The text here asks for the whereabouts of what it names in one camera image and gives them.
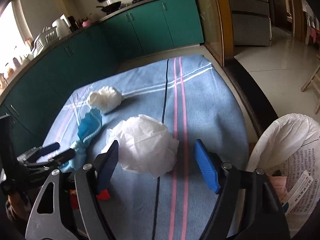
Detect wooden stool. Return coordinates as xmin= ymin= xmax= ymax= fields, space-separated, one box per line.
xmin=300 ymin=55 xmax=320 ymax=115

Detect white tissue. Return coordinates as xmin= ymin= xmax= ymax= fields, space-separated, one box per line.
xmin=101 ymin=114 xmax=179 ymax=179

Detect light blue cleaning cloth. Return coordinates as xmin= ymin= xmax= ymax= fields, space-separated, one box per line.
xmin=59 ymin=108 xmax=103 ymax=173

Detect wooden glass door frame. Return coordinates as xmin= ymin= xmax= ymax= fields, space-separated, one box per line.
xmin=197 ymin=0 xmax=234 ymax=67

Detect grey refrigerator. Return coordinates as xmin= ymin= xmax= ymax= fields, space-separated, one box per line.
xmin=229 ymin=0 xmax=272 ymax=47

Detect red yellow snack wrapper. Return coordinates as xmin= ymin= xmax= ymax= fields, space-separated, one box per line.
xmin=70 ymin=189 xmax=111 ymax=210

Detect pink plastic bag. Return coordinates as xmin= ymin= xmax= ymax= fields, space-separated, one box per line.
xmin=267 ymin=175 xmax=287 ymax=201

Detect white printed trash bag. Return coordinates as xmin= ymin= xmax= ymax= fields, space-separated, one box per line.
xmin=246 ymin=113 xmax=319 ymax=236

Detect crumpled white paper ball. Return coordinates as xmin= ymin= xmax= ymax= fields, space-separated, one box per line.
xmin=86 ymin=86 xmax=123 ymax=114

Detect teal kitchen cabinets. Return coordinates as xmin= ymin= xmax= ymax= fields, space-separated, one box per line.
xmin=1 ymin=0 xmax=204 ymax=154

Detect white blue ointment box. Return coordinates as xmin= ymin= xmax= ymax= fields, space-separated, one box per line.
xmin=281 ymin=170 xmax=313 ymax=215

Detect blue plaid tablecloth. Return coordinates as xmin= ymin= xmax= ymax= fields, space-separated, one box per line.
xmin=44 ymin=55 xmax=248 ymax=239

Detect white dish rack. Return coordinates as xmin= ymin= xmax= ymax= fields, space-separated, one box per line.
xmin=31 ymin=27 xmax=59 ymax=58

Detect black wok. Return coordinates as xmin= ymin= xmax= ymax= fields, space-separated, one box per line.
xmin=97 ymin=1 xmax=121 ymax=15

